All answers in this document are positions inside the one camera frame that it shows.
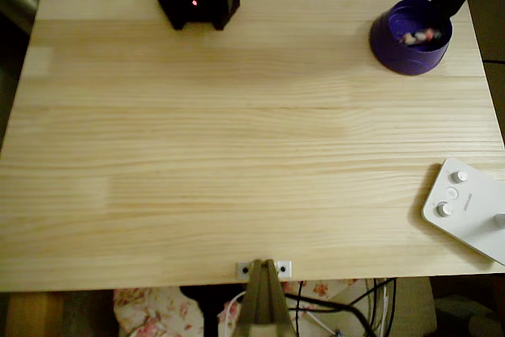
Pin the candy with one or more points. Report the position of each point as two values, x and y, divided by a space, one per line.
418 37

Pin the white screwed bracket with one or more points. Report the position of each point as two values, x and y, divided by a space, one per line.
285 269

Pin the white lamp base with knobs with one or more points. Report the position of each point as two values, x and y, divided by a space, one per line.
469 218

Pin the purple bowl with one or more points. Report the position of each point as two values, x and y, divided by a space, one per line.
410 61

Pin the floral fabric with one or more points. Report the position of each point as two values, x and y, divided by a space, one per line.
158 313

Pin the olive camera stand pole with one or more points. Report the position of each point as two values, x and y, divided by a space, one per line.
263 305

